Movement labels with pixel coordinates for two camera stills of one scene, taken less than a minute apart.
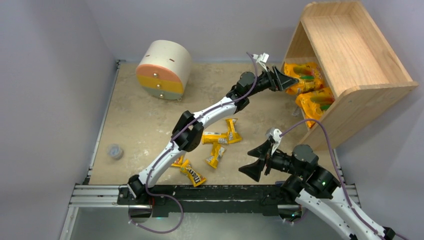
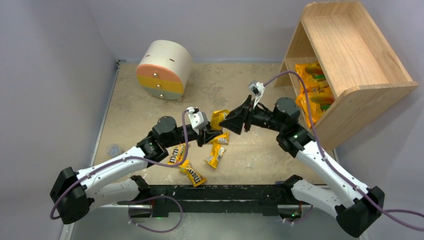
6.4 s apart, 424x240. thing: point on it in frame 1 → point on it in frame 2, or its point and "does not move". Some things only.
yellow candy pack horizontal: x=215 y=137 does not move
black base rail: x=207 y=199 does not move
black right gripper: x=268 y=159 → x=248 y=117
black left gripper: x=274 y=79 → x=201 y=137
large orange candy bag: x=313 y=103 does not move
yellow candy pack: x=233 y=136 → x=217 y=117
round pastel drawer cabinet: x=164 y=69 does not move
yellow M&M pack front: x=196 y=179 does not move
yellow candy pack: x=217 y=150 does not move
